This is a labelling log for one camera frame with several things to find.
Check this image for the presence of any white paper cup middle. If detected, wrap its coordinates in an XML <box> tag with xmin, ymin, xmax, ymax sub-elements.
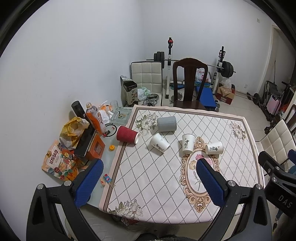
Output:
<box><xmin>182</xmin><ymin>133</ymin><xmax>195</xmax><ymax>154</ymax></box>

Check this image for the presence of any white squat rack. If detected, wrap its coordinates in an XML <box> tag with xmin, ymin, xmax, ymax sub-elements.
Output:
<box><xmin>160</xmin><ymin>37</ymin><xmax>226</xmax><ymax>99</ymax></box>

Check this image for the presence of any pink suitcase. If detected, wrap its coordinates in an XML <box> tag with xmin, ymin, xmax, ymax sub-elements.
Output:
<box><xmin>266</xmin><ymin>95</ymin><xmax>281</xmax><ymax>115</ymax></box>

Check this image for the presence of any orange drink bottle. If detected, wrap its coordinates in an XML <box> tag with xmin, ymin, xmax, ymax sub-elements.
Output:
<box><xmin>86</xmin><ymin>102</ymin><xmax>103</xmax><ymax>135</ymax></box>

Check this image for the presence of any floral patterned table mat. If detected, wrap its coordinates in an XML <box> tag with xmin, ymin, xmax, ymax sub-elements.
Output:
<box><xmin>98</xmin><ymin>105</ymin><xmax>265</xmax><ymax>224</ymax></box>

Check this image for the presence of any white padded chair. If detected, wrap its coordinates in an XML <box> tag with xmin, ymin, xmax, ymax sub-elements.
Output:
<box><xmin>130</xmin><ymin>61</ymin><xmax>163</xmax><ymax>106</ymax></box>
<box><xmin>256</xmin><ymin>119</ymin><xmax>295</xmax><ymax>164</ymax></box>

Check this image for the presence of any white paper cup left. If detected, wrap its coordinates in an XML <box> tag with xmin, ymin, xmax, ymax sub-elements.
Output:
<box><xmin>149</xmin><ymin>133</ymin><xmax>170</xmax><ymax>153</ymax></box>

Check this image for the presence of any black dumbbell on floor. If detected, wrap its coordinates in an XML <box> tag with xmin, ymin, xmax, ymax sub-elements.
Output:
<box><xmin>246</xmin><ymin>92</ymin><xmax>260</xmax><ymax>103</ymax></box>

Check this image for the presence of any grey ribbed cup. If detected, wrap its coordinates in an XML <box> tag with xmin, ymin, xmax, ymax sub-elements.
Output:
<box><xmin>157</xmin><ymin>116</ymin><xmax>177</xmax><ymax>132</ymax></box>

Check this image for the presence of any black flat box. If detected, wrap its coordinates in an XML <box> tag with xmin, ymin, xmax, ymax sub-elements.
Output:
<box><xmin>74</xmin><ymin>126</ymin><xmax>95</xmax><ymax>157</ymax></box>

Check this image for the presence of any white paper cup right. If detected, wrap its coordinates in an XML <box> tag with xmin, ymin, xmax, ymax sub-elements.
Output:
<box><xmin>205</xmin><ymin>141</ymin><xmax>224</xmax><ymax>155</ymax></box>

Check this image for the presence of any black and gold box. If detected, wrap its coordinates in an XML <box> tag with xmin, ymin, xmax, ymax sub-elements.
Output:
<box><xmin>120</xmin><ymin>75</ymin><xmax>138</xmax><ymax>107</ymax></box>

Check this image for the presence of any white padded chair right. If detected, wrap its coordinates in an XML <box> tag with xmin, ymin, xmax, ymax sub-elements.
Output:
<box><xmin>256</xmin><ymin>119</ymin><xmax>295</xmax><ymax>164</ymax></box>

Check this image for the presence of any glass ashtray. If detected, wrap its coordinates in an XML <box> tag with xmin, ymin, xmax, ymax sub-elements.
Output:
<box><xmin>110</xmin><ymin>107</ymin><xmax>132</xmax><ymax>125</ymax></box>

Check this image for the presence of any black cylinder bottle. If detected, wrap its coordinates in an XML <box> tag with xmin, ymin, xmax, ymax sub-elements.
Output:
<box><xmin>71</xmin><ymin>100</ymin><xmax>91</xmax><ymax>124</ymax></box>

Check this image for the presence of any small blue red packet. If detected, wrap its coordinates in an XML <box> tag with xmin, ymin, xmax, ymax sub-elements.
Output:
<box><xmin>100</xmin><ymin>174</ymin><xmax>113</xmax><ymax>187</ymax></box>

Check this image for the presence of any barbell with black plates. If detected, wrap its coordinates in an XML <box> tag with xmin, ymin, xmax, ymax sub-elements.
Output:
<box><xmin>147</xmin><ymin>51</ymin><xmax>235</xmax><ymax>78</ymax></box>

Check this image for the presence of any white paper cup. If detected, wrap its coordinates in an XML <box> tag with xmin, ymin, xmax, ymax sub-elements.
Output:
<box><xmin>149</xmin><ymin>133</ymin><xmax>170</xmax><ymax>153</ymax></box>
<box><xmin>182</xmin><ymin>133</ymin><xmax>195</xmax><ymax>154</ymax></box>
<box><xmin>205</xmin><ymin>141</ymin><xmax>224</xmax><ymax>155</ymax></box>

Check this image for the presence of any red paper cup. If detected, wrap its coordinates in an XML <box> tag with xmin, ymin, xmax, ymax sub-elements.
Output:
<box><xmin>116</xmin><ymin>126</ymin><xmax>139</xmax><ymax>145</ymax></box>

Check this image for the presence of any blue weight bench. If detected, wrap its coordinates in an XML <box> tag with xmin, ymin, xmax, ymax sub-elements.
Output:
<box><xmin>199</xmin><ymin>87</ymin><xmax>220</xmax><ymax>112</ymax></box>

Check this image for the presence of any orange gift box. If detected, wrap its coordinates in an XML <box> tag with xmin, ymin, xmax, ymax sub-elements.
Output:
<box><xmin>85</xmin><ymin>133</ymin><xmax>105</xmax><ymax>160</ymax></box>

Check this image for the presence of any cardboard box red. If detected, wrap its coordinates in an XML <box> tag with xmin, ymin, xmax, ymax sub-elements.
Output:
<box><xmin>215</xmin><ymin>84</ymin><xmax>235</xmax><ymax>105</ymax></box>

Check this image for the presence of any orange snack bag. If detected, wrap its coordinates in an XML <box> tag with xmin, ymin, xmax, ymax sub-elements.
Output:
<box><xmin>42</xmin><ymin>140</ymin><xmax>85</xmax><ymax>181</ymax></box>

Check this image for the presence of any white padded chair back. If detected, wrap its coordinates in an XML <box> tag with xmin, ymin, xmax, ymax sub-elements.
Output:
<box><xmin>130</xmin><ymin>61</ymin><xmax>163</xmax><ymax>106</ymax></box>

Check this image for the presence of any yellow plastic bag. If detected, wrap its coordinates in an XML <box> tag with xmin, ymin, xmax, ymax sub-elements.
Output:
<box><xmin>59</xmin><ymin>117</ymin><xmax>89</xmax><ymax>150</ymax></box>

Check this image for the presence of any dark wooden chair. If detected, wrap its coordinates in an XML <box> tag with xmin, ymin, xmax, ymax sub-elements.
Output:
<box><xmin>173</xmin><ymin>58</ymin><xmax>208</xmax><ymax>110</ymax></box>

